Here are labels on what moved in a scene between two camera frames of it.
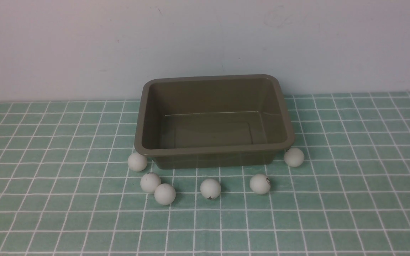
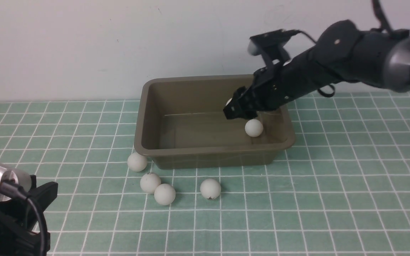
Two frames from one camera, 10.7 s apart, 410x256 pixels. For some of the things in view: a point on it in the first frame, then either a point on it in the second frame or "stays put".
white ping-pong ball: x=294 y=157 to x=254 y=128
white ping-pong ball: x=149 y=181 stays put
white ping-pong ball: x=137 y=161 stays put
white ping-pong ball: x=164 y=194 stays put
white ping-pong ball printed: x=259 y=184 to x=229 y=101
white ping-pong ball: x=210 y=188 stays put
